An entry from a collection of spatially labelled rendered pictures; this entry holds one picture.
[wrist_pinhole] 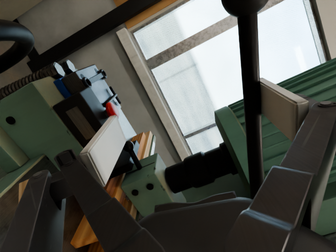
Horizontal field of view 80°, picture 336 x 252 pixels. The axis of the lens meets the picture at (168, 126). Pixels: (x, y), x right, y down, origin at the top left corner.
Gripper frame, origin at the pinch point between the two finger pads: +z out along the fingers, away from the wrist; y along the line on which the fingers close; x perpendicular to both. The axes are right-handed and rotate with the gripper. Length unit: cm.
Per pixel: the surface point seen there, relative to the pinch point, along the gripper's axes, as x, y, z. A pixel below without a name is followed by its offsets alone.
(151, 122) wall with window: -55, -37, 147
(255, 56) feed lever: 3.7, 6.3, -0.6
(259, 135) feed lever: -3.3, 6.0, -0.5
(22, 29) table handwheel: 13.7, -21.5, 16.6
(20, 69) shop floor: 16, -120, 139
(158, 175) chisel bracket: -13.9, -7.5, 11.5
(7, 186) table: -4.2, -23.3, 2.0
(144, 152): -20.2, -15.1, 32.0
